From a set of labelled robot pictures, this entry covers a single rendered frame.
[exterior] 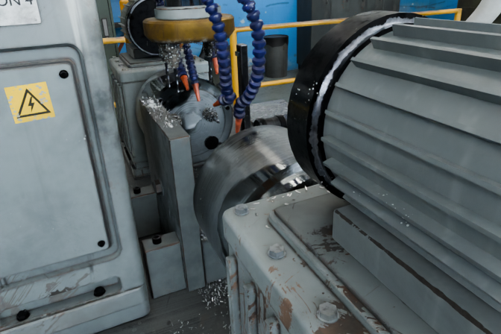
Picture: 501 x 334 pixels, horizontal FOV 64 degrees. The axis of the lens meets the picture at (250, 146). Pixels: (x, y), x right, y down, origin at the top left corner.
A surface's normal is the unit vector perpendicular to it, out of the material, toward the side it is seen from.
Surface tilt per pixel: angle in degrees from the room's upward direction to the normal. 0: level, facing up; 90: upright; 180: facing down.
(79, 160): 90
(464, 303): 0
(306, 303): 0
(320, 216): 0
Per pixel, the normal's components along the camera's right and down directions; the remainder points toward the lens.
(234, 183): -0.69, -0.49
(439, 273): -0.04, -0.92
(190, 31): 0.13, 0.38
